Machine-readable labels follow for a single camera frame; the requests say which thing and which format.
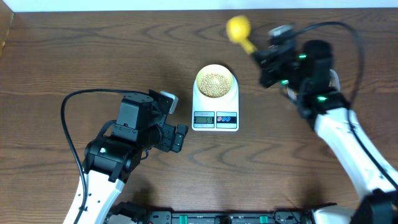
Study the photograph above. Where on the white digital kitchen scale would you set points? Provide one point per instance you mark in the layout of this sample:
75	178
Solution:
215	114

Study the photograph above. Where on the soybeans in bowl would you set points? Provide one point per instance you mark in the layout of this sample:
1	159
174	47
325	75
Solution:
214	85

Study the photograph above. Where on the pale yellow plastic bowl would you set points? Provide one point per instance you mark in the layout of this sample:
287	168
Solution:
214	68

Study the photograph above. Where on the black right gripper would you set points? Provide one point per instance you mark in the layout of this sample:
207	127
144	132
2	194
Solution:
265	66

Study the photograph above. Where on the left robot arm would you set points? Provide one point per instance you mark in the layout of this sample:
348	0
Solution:
118	149

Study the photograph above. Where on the clear plastic container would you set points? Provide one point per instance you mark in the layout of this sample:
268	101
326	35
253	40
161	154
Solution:
292	95

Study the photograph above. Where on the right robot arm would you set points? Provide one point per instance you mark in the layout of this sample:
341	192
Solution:
308	75

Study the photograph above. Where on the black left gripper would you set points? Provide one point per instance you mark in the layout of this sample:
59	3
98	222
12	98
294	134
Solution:
166	143

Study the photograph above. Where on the yellow plastic measuring scoop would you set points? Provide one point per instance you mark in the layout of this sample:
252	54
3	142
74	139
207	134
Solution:
238	29

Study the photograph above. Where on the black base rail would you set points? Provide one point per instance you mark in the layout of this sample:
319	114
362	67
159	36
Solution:
130	213

